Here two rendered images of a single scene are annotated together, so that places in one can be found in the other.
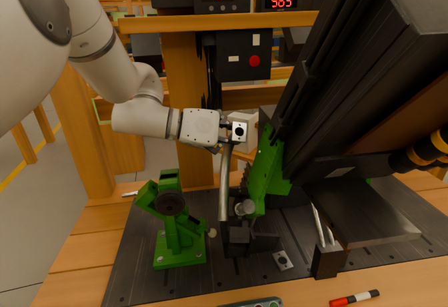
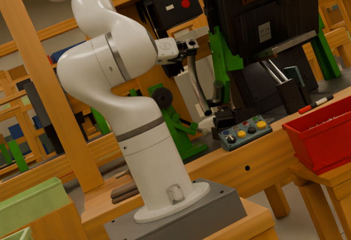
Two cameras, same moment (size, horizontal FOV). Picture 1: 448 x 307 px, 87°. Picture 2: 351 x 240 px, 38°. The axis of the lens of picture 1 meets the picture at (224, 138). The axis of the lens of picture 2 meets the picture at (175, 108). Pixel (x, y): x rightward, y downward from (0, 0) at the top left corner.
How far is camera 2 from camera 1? 1.34 m
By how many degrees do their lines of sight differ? 22
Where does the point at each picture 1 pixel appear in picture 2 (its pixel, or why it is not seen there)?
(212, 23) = not seen: outside the picture
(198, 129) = (162, 49)
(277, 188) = (233, 64)
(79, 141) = (66, 129)
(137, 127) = not seen: hidden behind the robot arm
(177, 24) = not seen: outside the picture
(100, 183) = (91, 170)
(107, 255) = not seen: hidden behind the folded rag
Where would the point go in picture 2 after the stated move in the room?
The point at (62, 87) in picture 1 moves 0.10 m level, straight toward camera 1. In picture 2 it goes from (46, 82) to (56, 76)
